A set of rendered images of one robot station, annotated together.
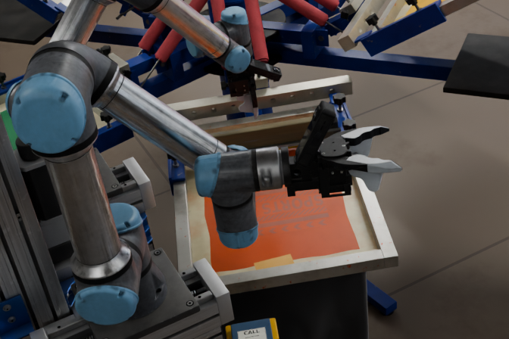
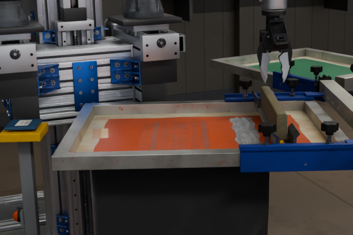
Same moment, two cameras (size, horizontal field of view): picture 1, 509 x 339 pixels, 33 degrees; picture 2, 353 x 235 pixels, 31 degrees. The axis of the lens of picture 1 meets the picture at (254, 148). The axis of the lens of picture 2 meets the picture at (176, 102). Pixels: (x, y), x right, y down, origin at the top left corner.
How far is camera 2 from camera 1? 2.94 m
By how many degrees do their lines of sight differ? 84
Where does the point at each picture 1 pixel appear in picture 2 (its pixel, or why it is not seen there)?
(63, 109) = not seen: outside the picture
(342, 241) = not seen: hidden behind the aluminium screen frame
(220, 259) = (122, 120)
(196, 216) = (184, 115)
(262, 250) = (122, 130)
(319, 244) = (112, 146)
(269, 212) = (173, 132)
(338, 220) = not seen: hidden behind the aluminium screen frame
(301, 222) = (149, 141)
